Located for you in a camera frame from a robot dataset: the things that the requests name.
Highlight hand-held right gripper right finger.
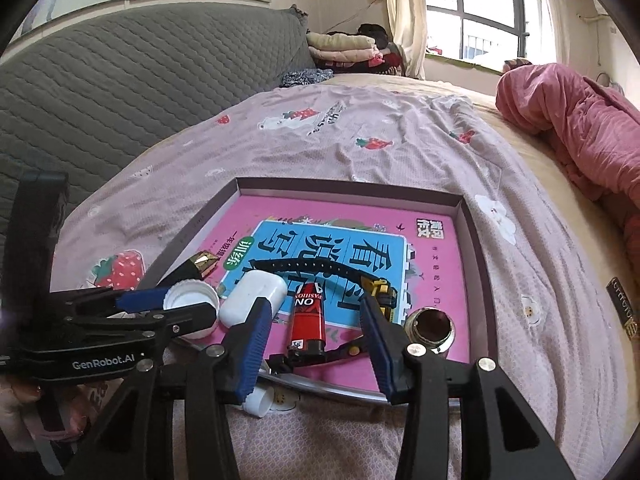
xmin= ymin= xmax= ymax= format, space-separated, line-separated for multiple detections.
xmin=359 ymin=294 xmax=576 ymax=480

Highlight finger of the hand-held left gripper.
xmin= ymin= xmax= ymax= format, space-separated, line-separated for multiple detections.
xmin=50 ymin=285 xmax=174 ymax=318
xmin=65 ymin=301 xmax=220 ymax=348

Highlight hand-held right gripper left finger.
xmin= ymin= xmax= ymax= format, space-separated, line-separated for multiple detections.
xmin=65 ymin=296 xmax=274 ymax=480

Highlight white plastic cap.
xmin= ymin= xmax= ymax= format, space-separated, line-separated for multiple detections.
xmin=162 ymin=280 xmax=221 ymax=338

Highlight white earbuds case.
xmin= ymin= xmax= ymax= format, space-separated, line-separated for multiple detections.
xmin=218 ymin=270 xmax=287 ymax=330

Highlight red lighter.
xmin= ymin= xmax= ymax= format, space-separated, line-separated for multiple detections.
xmin=286 ymin=282 xmax=328 ymax=353

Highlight small round metal jar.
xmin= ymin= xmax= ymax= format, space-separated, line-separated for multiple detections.
xmin=404 ymin=306 xmax=457 ymax=358

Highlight yellow black tape measure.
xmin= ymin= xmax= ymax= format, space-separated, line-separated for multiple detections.
xmin=255 ymin=255 xmax=403 ymax=373

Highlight black and gold lipstick tube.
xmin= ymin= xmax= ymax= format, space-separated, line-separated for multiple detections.
xmin=150 ymin=251 xmax=221 ymax=293

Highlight shallow grey cardboard box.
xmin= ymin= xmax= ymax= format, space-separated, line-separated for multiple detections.
xmin=142 ymin=176 xmax=500 ymax=408

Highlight small white pill bottle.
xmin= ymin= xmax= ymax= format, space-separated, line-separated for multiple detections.
xmin=240 ymin=387 xmax=275 ymax=418

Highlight pink and blue book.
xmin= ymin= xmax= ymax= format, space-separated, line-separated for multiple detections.
xmin=200 ymin=195 xmax=473 ymax=393

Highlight grey quilted headboard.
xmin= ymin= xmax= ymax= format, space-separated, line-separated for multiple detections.
xmin=0 ymin=5 xmax=316 ymax=281

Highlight pink strawberry printed blanket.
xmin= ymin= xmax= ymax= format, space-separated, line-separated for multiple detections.
xmin=50 ymin=72 xmax=626 ymax=480

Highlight black gold case on bed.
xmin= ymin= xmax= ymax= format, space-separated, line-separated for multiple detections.
xmin=606 ymin=275 xmax=640 ymax=338

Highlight beige bed sheet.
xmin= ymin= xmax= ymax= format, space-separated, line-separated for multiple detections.
xmin=325 ymin=72 xmax=640 ymax=461

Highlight blue patterned cloth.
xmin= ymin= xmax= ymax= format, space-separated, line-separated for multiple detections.
xmin=280 ymin=67 xmax=333 ymax=88

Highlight dark red clothes pile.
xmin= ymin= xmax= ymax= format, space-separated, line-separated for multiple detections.
xmin=370 ymin=42 xmax=406 ymax=76

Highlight pink folded cloth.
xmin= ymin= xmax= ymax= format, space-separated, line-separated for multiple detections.
xmin=307 ymin=45 xmax=381 ymax=67

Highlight pink quilt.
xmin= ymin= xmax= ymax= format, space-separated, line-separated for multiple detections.
xmin=495 ymin=62 xmax=640 ymax=241

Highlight black cloth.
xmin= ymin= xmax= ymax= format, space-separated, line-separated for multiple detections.
xmin=357 ymin=23 xmax=391 ymax=48

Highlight cream curtain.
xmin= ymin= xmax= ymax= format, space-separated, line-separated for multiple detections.
xmin=535 ymin=0 xmax=571 ymax=66
xmin=382 ymin=0 xmax=426 ymax=81

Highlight dark framed window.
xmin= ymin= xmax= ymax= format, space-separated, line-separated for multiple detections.
xmin=420 ymin=0 xmax=558 ymax=68

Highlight metal wire rack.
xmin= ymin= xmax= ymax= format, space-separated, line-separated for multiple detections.
xmin=595 ymin=72 xmax=626 ymax=93

